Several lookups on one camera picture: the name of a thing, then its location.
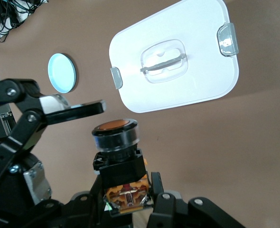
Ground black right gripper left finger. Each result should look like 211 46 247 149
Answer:
35 174 107 228

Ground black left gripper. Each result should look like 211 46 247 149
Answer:
0 137 53 224

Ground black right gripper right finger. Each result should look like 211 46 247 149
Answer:
147 171 246 228

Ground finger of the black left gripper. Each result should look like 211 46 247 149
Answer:
0 78 107 190

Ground orange push button switch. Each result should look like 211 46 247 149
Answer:
92 118 154 216

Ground light blue round plate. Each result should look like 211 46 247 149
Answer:
47 52 79 94

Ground white lidded storage box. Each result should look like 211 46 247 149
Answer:
108 0 240 114

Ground tangled cable bundle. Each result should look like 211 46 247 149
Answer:
0 0 48 45

